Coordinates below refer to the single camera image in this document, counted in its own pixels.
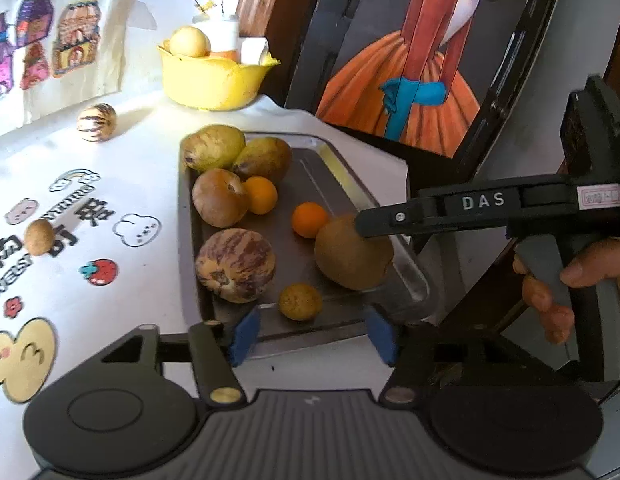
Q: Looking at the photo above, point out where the person's right hand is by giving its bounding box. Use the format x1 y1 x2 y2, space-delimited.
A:
511 237 620 345

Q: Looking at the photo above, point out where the small brown round fruit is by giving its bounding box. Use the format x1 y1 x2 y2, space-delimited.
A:
24 218 57 257
278 283 323 322

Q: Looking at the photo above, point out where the white rolled paper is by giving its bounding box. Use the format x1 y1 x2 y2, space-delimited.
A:
238 37 272 67

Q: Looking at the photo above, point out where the small orange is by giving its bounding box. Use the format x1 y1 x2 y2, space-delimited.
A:
291 202 332 239
244 176 279 216

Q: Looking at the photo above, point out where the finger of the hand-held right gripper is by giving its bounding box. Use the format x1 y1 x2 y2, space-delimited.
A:
354 191 443 239

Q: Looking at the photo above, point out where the yellow round fruit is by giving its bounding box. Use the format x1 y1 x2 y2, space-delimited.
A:
168 26 211 58

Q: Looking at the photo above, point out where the pale striped melon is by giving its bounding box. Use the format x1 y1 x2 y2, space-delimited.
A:
76 103 117 137

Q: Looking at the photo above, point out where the yellow plastic bowl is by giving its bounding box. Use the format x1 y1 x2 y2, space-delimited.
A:
157 42 282 111

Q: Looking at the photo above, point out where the brown kiwi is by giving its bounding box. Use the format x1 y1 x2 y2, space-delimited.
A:
314 213 395 292

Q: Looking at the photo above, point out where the orange dress girl painting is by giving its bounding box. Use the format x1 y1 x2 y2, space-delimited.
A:
285 0 571 161

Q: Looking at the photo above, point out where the purple striped melon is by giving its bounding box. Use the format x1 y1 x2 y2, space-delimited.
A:
195 228 277 304

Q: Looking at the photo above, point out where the metal tray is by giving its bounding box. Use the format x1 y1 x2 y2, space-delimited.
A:
177 132 433 361

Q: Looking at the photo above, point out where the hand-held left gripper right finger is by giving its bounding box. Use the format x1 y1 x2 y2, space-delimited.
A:
365 306 497 407

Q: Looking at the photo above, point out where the white printed tablecloth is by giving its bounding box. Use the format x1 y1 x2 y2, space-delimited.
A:
0 92 411 411

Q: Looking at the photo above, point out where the white jar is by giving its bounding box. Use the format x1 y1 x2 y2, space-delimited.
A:
192 14 241 53

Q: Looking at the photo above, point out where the brown spotted round fruit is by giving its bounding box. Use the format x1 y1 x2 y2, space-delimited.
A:
191 168 251 229

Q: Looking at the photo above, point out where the brown wooden door frame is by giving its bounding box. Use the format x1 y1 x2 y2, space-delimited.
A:
235 0 333 106

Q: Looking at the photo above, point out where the yellow-green oval fruit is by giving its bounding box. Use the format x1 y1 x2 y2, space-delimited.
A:
181 124 247 173
232 136 293 184

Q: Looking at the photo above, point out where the coloured houses drawing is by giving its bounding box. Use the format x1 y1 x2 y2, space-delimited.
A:
0 0 158 138

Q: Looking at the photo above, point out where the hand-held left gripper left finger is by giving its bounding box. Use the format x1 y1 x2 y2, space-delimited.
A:
97 306 263 409

